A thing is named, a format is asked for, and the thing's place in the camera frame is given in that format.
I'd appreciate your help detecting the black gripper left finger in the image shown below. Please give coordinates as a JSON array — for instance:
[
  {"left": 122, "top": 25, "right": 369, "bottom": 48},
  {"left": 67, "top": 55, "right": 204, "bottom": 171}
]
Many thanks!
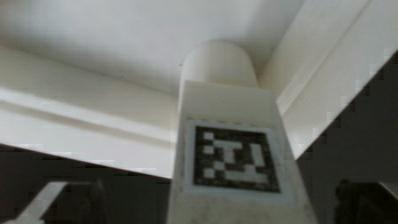
[{"left": 10, "top": 179, "right": 111, "bottom": 224}]

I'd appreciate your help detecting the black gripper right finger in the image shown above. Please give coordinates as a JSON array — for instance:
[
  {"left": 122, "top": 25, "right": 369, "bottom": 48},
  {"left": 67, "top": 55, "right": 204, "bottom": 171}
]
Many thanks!
[{"left": 333, "top": 179, "right": 398, "bottom": 224}]

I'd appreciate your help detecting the white leg with marker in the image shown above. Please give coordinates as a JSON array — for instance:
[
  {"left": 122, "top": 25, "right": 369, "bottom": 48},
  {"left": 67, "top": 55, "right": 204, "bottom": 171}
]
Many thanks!
[{"left": 166, "top": 41, "right": 317, "bottom": 224}]

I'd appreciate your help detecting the white square tabletop panel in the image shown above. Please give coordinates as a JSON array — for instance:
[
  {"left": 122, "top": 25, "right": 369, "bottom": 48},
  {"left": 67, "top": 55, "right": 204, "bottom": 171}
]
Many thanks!
[{"left": 0, "top": 0, "right": 398, "bottom": 177}]

